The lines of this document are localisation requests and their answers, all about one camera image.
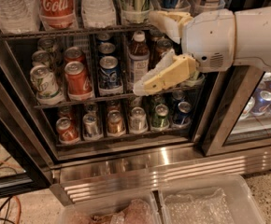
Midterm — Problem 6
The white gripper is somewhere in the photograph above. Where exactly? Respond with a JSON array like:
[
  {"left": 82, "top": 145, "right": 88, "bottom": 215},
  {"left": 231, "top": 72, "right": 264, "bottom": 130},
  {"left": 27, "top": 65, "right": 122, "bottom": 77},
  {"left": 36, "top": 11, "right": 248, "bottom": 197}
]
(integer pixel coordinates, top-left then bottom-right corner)
[{"left": 133, "top": 9, "right": 235, "bottom": 96}]

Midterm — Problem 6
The red coke can top shelf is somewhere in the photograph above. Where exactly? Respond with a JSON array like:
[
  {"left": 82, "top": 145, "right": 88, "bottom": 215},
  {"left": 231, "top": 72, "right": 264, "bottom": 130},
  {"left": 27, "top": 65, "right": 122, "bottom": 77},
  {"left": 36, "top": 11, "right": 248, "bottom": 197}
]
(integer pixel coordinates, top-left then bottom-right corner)
[{"left": 39, "top": 0, "right": 78, "bottom": 31}]

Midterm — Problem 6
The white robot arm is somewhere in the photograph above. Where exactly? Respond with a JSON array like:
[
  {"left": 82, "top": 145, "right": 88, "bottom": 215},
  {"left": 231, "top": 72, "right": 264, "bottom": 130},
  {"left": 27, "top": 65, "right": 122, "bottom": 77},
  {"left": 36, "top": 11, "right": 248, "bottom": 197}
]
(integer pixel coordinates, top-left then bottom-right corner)
[{"left": 133, "top": 7, "right": 271, "bottom": 96}]

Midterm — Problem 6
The blue can bottom shelf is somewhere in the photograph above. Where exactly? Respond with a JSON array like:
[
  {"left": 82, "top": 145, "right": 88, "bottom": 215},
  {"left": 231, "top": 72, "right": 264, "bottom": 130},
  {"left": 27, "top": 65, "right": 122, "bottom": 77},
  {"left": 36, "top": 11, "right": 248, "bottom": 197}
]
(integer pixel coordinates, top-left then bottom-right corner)
[{"left": 173, "top": 101, "right": 192, "bottom": 125}]

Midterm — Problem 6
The blue pepsi can front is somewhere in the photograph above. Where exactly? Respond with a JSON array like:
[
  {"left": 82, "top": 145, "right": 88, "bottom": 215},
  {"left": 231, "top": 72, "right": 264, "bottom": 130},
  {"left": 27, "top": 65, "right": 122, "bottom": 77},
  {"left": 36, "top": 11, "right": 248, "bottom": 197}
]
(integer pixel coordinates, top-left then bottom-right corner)
[{"left": 99, "top": 56, "right": 121, "bottom": 90}]

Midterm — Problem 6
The green can bottom shelf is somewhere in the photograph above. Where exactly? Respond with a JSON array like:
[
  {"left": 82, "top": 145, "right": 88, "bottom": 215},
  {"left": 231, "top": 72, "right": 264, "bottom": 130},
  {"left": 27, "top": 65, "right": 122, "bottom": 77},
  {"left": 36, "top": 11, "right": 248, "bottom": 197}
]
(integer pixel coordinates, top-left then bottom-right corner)
[{"left": 151, "top": 104, "right": 169, "bottom": 129}]

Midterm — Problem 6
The white can bottom shelf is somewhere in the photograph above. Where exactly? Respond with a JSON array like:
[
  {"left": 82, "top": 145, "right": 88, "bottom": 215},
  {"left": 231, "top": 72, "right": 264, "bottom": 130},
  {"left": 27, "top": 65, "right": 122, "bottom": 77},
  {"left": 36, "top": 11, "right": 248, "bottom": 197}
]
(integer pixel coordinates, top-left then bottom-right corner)
[{"left": 130, "top": 106, "right": 146, "bottom": 132}]

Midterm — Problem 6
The gold can bottom shelf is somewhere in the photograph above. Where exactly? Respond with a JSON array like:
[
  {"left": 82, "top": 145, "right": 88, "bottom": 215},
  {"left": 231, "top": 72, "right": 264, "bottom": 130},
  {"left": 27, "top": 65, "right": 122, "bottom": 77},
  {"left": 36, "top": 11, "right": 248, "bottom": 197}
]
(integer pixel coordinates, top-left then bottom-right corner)
[{"left": 107, "top": 110, "right": 124, "bottom": 134}]

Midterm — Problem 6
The red coke can behind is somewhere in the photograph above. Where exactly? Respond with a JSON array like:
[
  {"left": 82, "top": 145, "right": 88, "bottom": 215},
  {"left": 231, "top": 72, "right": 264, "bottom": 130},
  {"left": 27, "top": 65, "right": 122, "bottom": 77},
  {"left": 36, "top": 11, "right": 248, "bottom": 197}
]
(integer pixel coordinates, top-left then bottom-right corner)
[{"left": 64, "top": 47, "right": 86, "bottom": 64}]

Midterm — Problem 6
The fridge glass door right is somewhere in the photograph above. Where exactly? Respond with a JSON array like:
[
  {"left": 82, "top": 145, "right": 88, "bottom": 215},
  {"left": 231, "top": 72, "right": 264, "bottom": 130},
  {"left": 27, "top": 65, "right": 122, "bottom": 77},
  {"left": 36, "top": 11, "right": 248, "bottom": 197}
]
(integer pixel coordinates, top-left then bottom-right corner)
[{"left": 201, "top": 0, "right": 271, "bottom": 156}]

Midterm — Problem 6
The fridge glass door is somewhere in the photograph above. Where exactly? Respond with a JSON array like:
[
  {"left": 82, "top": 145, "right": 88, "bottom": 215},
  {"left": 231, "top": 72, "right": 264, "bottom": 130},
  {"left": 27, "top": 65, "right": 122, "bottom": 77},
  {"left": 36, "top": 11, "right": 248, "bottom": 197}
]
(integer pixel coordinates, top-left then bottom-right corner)
[
  {"left": 201, "top": 0, "right": 271, "bottom": 156},
  {"left": 0, "top": 82, "right": 52, "bottom": 198}
]

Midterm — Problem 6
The red coke can front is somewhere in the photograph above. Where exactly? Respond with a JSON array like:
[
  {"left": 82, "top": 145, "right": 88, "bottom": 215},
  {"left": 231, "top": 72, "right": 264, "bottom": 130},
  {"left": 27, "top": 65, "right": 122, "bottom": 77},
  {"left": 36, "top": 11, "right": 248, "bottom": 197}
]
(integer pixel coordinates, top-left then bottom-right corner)
[{"left": 64, "top": 62, "right": 93, "bottom": 95}]

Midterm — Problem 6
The silver can bottom shelf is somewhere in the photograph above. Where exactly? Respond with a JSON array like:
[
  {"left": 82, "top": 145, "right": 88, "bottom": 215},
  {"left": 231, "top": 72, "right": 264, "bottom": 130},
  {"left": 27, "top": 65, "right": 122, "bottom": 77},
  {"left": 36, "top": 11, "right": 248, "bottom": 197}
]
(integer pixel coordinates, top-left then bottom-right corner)
[{"left": 83, "top": 114, "right": 101, "bottom": 138}]

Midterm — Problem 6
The green white 7up can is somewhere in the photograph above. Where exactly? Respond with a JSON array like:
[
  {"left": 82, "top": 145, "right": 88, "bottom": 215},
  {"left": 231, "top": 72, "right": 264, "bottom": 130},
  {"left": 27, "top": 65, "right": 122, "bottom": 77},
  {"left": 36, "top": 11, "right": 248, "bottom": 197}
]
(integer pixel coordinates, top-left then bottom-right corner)
[{"left": 30, "top": 64, "right": 61, "bottom": 99}]

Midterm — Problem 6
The silver can back left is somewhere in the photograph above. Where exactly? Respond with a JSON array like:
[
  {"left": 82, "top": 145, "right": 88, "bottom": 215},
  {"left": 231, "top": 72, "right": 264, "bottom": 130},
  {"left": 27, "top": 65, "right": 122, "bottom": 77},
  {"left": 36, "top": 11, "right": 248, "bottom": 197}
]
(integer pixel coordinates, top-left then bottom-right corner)
[{"left": 32, "top": 50, "right": 52, "bottom": 68}]

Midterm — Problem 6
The red can bottom shelf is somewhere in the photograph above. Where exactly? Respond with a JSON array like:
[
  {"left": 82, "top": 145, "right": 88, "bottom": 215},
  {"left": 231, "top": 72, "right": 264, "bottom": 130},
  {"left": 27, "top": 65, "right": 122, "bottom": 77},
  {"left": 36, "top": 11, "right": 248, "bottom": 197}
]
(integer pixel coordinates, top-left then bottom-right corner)
[{"left": 56, "top": 118, "right": 78, "bottom": 142}]

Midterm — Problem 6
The steel fridge base grille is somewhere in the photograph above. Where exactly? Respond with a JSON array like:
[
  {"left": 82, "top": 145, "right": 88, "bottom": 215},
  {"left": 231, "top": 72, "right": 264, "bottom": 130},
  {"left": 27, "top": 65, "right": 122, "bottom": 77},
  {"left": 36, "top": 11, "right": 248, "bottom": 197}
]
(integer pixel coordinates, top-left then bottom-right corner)
[{"left": 50, "top": 145, "right": 271, "bottom": 206}]

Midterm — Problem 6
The fridge glass door left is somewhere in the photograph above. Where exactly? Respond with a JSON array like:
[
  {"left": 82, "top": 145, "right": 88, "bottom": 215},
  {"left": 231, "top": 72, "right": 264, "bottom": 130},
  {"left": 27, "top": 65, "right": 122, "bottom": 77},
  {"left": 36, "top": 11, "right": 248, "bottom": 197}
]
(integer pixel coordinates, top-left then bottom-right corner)
[{"left": 0, "top": 82, "right": 52, "bottom": 198}]

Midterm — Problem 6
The brown tea bottle white label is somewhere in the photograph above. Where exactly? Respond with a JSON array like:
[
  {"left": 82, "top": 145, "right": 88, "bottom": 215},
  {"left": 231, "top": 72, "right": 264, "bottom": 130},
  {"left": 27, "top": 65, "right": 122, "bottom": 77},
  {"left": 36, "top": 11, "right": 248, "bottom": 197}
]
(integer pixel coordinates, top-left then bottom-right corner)
[{"left": 127, "top": 31, "right": 150, "bottom": 84}]

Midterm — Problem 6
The clear water bottle middle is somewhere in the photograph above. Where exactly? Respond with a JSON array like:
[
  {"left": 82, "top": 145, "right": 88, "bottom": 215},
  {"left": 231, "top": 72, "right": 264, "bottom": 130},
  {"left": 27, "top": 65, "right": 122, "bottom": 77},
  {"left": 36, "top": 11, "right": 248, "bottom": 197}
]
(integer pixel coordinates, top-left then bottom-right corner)
[{"left": 81, "top": 0, "right": 117, "bottom": 28}]

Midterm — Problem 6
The clear water bottle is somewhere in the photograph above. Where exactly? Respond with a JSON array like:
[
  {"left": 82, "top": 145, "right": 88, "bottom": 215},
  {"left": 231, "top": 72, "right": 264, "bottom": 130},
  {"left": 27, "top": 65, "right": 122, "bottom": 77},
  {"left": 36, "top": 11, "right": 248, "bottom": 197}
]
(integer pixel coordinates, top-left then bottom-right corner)
[
  {"left": 0, "top": 0, "right": 40, "bottom": 34},
  {"left": 81, "top": 0, "right": 117, "bottom": 28}
]

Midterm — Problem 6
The clear water bottle left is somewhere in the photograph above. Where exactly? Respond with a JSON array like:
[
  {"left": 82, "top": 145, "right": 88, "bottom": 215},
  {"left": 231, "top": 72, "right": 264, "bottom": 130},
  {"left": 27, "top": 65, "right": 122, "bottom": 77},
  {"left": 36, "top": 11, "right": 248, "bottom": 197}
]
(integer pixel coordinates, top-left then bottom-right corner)
[{"left": 0, "top": 0, "right": 40, "bottom": 34}]

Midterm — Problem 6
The clear plastic bin right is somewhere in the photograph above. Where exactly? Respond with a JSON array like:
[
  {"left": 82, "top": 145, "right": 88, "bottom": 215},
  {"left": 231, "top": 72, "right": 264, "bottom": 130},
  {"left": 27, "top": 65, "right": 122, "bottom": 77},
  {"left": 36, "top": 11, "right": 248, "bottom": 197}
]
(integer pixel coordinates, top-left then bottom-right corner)
[{"left": 158, "top": 175, "right": 266, "bottom": 224}]

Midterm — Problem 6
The clear plastic bin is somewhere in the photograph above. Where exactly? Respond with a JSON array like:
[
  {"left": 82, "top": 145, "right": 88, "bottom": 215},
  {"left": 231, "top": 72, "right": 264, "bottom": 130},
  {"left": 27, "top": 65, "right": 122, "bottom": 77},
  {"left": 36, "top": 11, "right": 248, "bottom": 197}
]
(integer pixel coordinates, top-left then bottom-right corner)
[
  {"left": 55, "top": 189, "right": 162, "bottom": 224},
  {"left": 158, "top": 175, "right": 266, "bottom": 224}
]

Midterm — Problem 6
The clear plastic bin left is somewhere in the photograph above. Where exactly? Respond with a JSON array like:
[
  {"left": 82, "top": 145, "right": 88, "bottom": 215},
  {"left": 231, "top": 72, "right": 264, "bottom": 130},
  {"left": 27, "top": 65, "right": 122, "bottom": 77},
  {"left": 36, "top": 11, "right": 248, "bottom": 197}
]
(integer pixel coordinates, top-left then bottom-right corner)
[{"left": 55, "top": 189, "right": 162, "bottom": 224}]

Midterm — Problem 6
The orange cable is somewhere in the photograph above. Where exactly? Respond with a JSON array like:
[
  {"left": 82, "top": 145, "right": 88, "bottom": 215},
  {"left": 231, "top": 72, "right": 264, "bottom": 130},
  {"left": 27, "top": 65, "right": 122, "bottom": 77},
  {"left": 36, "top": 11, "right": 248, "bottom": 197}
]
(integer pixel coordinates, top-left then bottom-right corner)
[{"left": 0, "top": 160, "right": 23, "bottom": 224}]

